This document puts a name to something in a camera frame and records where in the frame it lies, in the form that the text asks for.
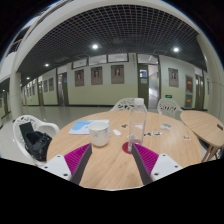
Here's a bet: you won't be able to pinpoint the white ceramic mug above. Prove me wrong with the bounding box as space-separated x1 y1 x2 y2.
88 120 112 148

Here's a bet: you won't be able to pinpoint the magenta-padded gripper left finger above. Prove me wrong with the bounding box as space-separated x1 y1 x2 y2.
42 142 93 186

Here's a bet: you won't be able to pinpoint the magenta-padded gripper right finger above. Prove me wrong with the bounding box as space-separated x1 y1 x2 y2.
130 142 184 186

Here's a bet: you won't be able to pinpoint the clear plastic packet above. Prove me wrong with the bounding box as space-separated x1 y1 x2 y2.
159 122 173 131

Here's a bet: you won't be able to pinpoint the dark small wrappers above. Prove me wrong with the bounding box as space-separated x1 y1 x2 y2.
143 131 163 138

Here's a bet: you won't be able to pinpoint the blue and white paper booklet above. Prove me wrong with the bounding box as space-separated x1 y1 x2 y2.
68 119 111 136

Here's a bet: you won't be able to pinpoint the round wooden side table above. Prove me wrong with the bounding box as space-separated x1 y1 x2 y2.
179 109 224 163

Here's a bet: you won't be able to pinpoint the white plastic lattice chair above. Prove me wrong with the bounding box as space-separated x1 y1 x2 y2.
109 97 136 112
156 97 184 120
12 114 60 164

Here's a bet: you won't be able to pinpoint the round ceiling lights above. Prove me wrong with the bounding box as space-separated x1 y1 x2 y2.
24 42 181 80

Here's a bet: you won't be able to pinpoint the framed wall portraits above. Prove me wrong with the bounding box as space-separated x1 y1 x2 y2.
31 64 194 95

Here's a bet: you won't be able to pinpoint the black bag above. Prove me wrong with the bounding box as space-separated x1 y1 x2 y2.
18 121 53 163

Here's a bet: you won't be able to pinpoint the clear plastic bottle white cap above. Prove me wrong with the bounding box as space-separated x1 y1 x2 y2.
127 97 148 153

